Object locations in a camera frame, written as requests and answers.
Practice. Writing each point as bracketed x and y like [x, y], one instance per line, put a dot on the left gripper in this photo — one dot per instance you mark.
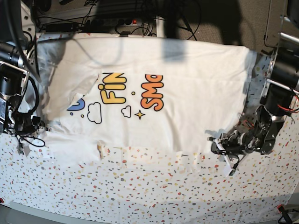
[235, 143]

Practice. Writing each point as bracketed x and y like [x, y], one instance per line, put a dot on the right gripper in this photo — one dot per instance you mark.
[22, 125]

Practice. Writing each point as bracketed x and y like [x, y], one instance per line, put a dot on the white printed T-shirt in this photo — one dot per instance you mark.
[151, 98]

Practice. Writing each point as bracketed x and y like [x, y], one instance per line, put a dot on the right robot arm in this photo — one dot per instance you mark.
[19, 95]

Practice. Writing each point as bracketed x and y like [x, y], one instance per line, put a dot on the red clamp bottom right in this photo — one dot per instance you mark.
[285, 218]

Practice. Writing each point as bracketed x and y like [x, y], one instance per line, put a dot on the terrazzo patterned tablecloth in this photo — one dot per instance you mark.
[130, 118]

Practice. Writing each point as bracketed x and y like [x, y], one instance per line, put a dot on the black table clamp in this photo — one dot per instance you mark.
[124, 34]

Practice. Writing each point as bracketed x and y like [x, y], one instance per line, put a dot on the white metal stand leg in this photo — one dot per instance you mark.
[160, 27]

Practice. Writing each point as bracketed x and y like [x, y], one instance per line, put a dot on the power strip with red switch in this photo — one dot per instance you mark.
[109, 22]

